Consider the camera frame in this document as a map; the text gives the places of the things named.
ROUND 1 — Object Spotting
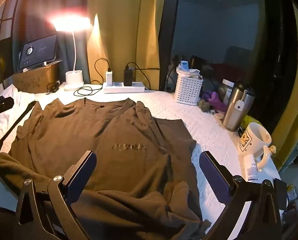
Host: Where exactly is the purple cloth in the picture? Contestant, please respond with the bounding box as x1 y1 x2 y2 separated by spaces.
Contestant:
203 91 227 112

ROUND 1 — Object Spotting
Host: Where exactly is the long black charging cable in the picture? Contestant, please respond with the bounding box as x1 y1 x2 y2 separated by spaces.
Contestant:
74 58 112 97

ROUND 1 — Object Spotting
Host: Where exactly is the white tube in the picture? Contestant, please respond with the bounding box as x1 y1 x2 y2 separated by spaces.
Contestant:
243 154 260 182

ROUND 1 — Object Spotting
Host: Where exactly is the brown t-shirt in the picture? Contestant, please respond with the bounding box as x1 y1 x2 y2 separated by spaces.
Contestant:
0 97 212 240

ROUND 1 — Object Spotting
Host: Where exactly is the yellow curtain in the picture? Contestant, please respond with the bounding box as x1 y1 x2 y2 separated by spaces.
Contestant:
86 0 167 92
271 5 298 167

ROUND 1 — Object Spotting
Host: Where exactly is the black charger cable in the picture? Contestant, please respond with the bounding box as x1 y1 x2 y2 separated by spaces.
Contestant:
125 62 161 90

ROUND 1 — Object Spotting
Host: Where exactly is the clear jar white lid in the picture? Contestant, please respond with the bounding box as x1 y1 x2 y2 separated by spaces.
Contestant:
219 79 235 98

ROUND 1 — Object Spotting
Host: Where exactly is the black flat device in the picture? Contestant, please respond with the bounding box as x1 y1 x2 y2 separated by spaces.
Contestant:
274 178 288 210

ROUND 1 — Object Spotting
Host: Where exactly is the dark glass window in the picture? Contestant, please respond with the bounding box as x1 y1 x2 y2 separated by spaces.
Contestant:
159 0 298 130

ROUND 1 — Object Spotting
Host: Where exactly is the yellow packet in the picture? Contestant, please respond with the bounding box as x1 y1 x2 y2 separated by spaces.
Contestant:
240 115 252 133

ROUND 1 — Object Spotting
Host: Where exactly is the dark travel bottle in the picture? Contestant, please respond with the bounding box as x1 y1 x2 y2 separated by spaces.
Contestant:
239 87 255 128

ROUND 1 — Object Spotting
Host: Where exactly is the dark tablet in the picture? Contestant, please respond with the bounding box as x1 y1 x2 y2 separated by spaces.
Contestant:
17 34 62 72

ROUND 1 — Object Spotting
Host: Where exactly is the white plastic bag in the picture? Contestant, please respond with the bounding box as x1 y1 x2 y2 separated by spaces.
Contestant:
177 66 202 79

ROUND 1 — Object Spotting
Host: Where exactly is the white cloth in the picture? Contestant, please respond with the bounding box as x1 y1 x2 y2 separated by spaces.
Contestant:
0 84 36 153

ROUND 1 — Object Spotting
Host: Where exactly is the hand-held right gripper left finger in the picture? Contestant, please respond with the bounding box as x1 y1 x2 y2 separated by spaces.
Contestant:
14 150 97 240

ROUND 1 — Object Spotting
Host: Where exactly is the white desk lamp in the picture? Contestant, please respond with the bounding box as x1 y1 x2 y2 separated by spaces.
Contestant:
48 15 92 92

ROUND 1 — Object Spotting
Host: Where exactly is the white cartoon mug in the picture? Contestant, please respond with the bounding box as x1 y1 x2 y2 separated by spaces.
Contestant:
237 122 277 172

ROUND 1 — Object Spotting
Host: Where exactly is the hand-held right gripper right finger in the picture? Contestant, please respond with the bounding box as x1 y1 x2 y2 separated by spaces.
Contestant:
199 151 280 240

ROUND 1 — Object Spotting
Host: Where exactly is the white plastic basket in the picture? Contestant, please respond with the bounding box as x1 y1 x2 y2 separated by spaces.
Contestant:
174 66 204 106

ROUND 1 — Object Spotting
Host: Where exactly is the black charger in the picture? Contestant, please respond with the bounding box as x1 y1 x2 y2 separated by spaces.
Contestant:
123 67 135 87

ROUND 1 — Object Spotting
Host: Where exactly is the grey stone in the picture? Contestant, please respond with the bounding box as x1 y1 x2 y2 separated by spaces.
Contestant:
198 99 211 111

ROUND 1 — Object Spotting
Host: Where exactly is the white quilted table cover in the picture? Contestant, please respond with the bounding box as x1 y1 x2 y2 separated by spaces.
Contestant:
0 84 282 240

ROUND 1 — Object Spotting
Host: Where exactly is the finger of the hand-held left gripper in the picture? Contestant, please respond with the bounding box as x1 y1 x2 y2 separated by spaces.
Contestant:
0 96 15 119

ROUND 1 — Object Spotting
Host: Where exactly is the white power strip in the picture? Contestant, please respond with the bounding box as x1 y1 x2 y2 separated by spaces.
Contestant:
103 81 146 94

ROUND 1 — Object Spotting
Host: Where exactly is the steel tumbler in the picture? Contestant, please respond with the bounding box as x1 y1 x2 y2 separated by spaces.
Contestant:
222 81 244 132

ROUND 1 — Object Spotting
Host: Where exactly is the white charger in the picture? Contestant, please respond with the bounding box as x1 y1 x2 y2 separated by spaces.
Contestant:
105 71 114 87

